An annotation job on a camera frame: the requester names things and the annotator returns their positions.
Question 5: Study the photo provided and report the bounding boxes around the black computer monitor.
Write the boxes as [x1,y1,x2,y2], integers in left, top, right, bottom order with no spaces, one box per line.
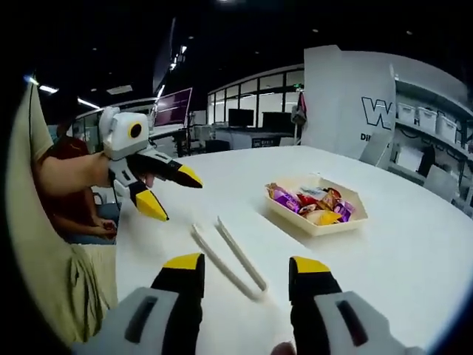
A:
[262,112,293,134]
[228,108,255,127]

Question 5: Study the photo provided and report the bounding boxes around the grey chair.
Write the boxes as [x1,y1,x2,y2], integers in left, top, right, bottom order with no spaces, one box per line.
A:
[423,163,459,203]
[360,132,395,170]

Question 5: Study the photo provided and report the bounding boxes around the person's beige trousers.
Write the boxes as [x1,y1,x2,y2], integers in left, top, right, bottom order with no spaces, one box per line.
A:
[62,240,119,345]

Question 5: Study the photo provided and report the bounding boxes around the cream plastic food tongs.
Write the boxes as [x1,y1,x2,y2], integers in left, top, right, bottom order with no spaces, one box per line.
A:
[191,215,269,297]

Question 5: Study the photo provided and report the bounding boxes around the person's left hand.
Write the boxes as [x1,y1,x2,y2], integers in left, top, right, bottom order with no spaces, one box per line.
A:
[88,153,156,189]

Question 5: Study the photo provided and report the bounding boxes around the grey metal storage shelf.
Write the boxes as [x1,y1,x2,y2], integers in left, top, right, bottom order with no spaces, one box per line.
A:
[387,62,473,219]

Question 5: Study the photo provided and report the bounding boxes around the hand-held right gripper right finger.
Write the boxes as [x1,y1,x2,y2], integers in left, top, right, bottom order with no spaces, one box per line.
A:
[287,255,428,355]

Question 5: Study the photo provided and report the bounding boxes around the black bag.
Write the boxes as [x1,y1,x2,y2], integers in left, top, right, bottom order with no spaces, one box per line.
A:
[417,145,436,178]

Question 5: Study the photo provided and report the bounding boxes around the pile of food snacks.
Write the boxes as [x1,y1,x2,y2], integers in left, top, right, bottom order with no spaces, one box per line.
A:
[266,182,356,226]

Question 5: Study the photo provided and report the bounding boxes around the black cable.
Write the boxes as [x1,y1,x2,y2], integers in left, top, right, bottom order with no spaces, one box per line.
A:
[112,180,122,223]

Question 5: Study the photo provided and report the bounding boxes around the clothes stand with hanging clothes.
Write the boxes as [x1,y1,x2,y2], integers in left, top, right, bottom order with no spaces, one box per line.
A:
[290,91,308,147]

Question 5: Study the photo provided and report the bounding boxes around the dark hanging ceiling panel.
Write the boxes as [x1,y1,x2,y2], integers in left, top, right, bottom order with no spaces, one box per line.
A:
[153,17,178,95]

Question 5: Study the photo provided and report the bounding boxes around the cream hexagonal container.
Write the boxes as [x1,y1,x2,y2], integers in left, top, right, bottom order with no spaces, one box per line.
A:
[264,176,370,237]

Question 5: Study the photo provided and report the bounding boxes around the white lettered display panel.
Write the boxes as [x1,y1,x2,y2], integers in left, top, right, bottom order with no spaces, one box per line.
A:
[301,44,398,163]

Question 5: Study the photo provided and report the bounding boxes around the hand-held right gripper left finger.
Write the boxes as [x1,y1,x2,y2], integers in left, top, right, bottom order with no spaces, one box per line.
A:
[72,252,206,355]

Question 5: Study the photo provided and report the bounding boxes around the white standing desk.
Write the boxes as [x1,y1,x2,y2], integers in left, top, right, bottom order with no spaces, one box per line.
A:
[147,124,189,158]

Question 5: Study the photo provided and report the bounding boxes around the grey counter with dark label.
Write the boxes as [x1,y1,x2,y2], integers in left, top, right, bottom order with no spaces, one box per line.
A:
[214,125,300,152]

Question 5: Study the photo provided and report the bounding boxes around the large purple display screen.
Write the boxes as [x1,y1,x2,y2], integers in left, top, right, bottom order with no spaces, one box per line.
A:
[154,87,194,129]

